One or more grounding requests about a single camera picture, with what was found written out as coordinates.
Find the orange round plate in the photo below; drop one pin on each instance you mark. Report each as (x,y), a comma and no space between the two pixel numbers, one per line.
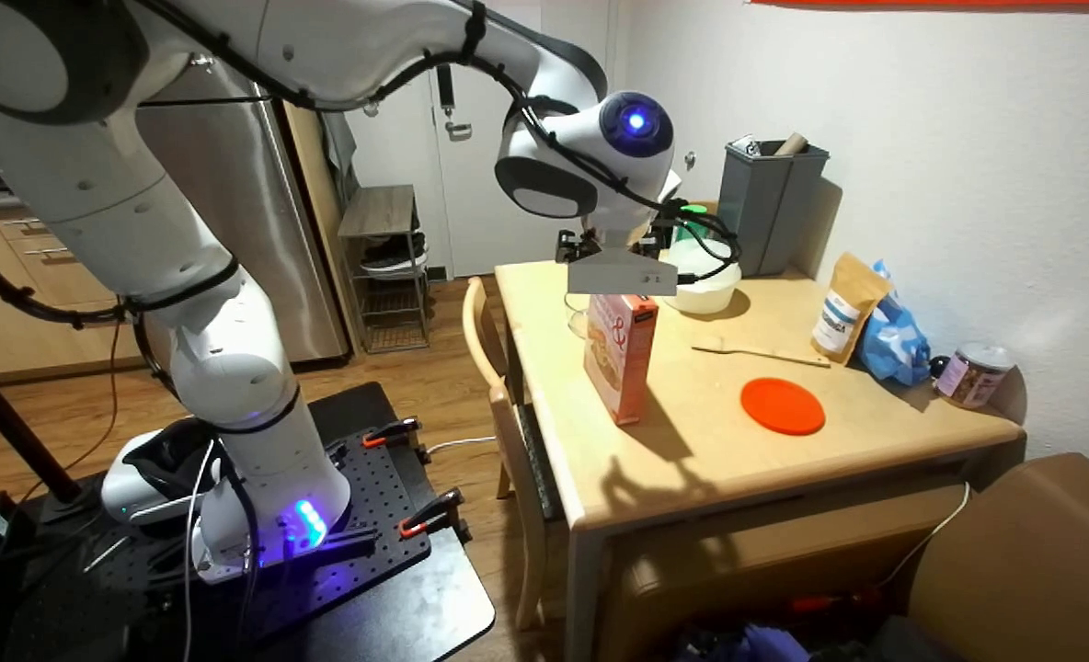
(785,407)

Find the purple cloth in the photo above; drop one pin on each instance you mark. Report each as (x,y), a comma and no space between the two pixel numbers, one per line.
(752,645)

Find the light wooden table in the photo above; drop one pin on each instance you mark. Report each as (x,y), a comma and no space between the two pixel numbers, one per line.
(693,452)

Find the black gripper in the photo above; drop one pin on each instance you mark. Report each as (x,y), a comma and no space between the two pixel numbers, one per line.
(579,244)

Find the white jar blue label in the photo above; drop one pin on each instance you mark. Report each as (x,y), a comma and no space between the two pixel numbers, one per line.
(832,323)

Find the orange black clamp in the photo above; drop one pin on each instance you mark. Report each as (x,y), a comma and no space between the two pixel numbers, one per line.
(392,436)
(427,516)

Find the wooden drawer cabinet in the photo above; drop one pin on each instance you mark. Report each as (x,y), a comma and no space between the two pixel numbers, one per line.
(32,305)

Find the small wooden shelf unit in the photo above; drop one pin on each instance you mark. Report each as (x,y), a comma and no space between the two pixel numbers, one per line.
(381,213)

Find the pink cereal box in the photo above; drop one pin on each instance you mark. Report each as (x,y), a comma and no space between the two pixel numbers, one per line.
(619,355)

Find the stainless steel fridge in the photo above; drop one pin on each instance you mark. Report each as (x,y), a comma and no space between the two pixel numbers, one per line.
(273,222)

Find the gray plastic bin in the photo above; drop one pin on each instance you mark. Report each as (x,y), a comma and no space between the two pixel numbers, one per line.
(769,202)

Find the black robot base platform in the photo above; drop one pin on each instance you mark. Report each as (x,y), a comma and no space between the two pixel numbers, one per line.
(384,591)

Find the blue snack bag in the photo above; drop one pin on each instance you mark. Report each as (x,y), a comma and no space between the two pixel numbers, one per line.
(895,342)

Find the thin wooden stick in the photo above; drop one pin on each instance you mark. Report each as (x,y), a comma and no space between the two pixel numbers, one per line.
(765,355)

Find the black tripod pole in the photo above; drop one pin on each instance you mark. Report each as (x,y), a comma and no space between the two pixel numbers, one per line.
(12,424)

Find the pink tub with lid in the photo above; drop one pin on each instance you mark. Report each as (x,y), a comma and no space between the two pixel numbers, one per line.
(971,371)

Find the wooden slat-back chair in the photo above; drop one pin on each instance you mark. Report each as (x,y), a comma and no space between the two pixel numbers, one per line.
(493,380)

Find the white door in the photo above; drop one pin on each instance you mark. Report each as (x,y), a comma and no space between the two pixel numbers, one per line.
(493,197)

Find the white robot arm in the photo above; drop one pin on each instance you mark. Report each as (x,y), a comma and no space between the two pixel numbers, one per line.
(198,332)

